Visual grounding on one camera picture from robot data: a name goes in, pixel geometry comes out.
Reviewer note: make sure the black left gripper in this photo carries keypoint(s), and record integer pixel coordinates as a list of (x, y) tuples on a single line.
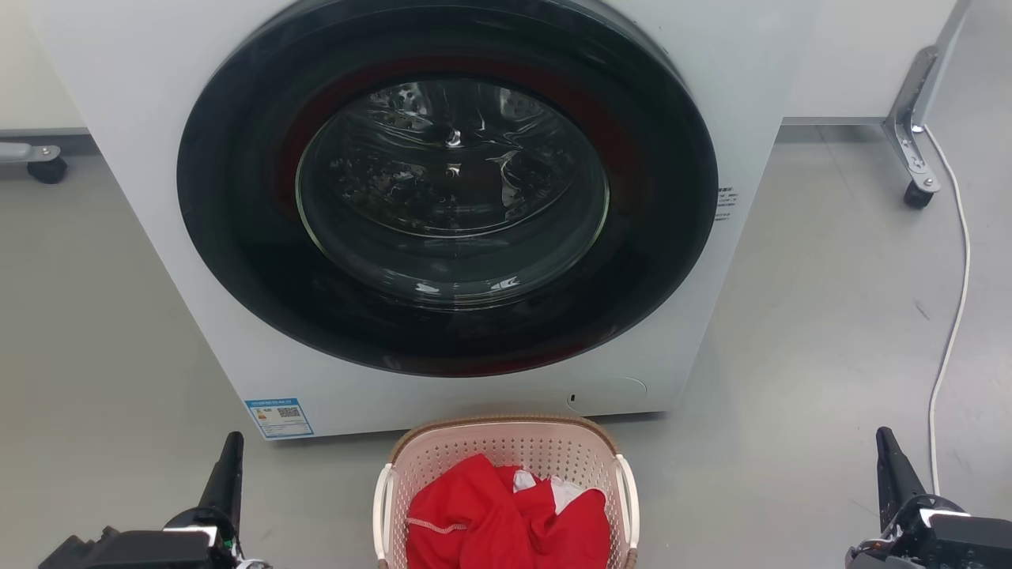
[(150, 549)]

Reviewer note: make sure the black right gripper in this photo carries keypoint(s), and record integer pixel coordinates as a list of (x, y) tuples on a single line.
[(949, 545)]

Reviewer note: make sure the beige perforated laundry basket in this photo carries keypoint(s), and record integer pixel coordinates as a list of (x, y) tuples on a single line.
[(498, 444)]

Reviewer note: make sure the blue energy label sticker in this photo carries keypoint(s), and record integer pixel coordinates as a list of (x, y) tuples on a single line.
[(279, 418)]

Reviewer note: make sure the red garment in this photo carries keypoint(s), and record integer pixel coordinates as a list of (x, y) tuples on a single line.
[(474, 510)]

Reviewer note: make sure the black round washer door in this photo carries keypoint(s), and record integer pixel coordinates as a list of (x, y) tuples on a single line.
[(233, 229)]

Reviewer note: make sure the black caster wheel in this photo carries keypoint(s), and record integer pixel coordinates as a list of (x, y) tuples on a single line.
[(918, 196), (47, 171)]

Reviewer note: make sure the small printed text label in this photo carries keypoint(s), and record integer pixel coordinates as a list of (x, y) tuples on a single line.
[(726, 204)]

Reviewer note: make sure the white garment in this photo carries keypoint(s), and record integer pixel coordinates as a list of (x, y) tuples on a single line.
[(568, 493)]

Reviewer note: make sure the white front-load washing machine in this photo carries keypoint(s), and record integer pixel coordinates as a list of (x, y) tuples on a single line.
[(150, 111)]

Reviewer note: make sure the wide white cabinet panel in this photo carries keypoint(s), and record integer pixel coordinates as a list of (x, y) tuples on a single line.
[(858, 55)]

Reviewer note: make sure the narrow white cabinet panel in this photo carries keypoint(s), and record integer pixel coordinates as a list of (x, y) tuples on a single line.
[(28, 71)]

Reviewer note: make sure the flat metal bracket leg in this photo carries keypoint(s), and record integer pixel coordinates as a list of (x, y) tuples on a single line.
[(22, 152)]

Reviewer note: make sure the angled metal bracket leg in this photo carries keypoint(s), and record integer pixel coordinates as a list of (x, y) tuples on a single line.
[(911, 91)]

